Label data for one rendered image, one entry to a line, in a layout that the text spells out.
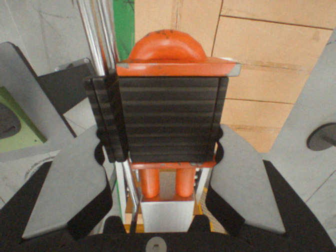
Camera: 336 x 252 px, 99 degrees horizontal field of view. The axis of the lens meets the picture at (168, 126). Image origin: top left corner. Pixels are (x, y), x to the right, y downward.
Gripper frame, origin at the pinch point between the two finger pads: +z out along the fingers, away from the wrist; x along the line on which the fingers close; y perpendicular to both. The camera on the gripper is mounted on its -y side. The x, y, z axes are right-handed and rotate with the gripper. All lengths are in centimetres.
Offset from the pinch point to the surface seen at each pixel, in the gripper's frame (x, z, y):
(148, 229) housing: -1.8, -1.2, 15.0
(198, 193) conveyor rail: 30, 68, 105
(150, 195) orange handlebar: -1.3, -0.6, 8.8
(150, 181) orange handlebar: -1.1, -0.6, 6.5
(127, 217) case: -19, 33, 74
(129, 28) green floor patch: -27, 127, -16
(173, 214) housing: 1.4, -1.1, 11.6
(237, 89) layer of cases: 44, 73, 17
